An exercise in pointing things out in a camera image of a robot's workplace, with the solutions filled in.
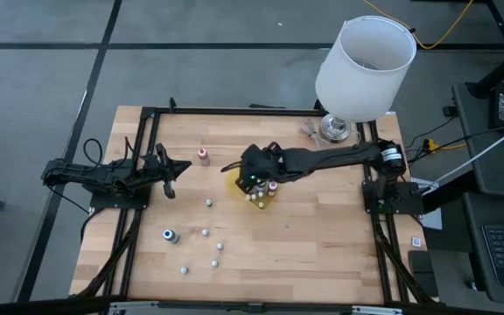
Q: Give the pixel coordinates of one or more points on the small white tag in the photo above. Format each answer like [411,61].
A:
[416,242]

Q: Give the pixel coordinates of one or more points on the black desk leg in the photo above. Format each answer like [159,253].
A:
[497,72]

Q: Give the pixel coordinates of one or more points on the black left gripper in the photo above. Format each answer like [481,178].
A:
[153,172]

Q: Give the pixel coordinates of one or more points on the blue food coloring bottle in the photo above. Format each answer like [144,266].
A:
[171,236]

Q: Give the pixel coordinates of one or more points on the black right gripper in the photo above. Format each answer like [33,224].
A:
[263,164]

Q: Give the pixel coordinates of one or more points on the yellow plastic bin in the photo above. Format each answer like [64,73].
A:
[268,200]

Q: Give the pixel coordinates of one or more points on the silver table lamp white shade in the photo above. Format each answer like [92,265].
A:
[366,74]

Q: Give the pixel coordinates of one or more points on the orange-red food coloring bottle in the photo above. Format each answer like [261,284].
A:
[203,158]

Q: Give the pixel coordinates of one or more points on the black side desk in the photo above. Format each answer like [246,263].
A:
[497,166]

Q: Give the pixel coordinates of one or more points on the black rectangular pad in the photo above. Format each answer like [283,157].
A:
[422,271]

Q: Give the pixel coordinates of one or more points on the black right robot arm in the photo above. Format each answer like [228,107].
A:
[335,157]

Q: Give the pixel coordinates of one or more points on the dark grey desk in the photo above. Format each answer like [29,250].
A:
[475,271]

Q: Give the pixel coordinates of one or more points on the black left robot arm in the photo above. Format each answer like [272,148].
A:
[86,172]

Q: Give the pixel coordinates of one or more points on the long white pole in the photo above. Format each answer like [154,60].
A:
[475,156]

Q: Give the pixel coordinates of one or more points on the black front crossbar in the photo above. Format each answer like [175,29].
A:
[252,307]

